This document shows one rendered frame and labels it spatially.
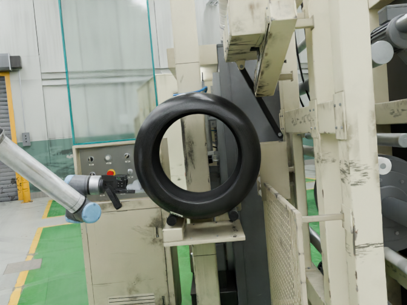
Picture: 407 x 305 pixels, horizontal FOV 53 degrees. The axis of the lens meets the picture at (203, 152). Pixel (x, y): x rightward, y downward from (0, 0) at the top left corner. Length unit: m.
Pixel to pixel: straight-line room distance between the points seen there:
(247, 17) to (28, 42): 9.85
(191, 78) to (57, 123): 8.90
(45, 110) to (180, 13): 8.91
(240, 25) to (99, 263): 1.74
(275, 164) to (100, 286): 1.36
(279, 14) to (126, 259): 1.77
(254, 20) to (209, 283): 1.40
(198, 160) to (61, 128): 8.90
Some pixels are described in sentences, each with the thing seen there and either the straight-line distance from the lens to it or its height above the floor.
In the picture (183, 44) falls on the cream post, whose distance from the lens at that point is 2.25.
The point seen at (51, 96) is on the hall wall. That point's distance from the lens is 11.02.
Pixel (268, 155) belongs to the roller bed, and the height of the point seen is 1.13.
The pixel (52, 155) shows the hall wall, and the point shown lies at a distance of 10.89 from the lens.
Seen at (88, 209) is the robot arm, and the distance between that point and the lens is 1.85.
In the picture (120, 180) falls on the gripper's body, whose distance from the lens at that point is 1.95.
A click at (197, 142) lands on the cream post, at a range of 2.20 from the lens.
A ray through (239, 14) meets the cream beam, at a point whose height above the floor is 1.72.
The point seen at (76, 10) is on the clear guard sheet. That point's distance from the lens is 2.78.
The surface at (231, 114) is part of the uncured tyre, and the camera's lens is 1.81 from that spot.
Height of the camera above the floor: 1.29
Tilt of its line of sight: 3 degrees down
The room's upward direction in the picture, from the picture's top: 5 degrees counter-clockwise
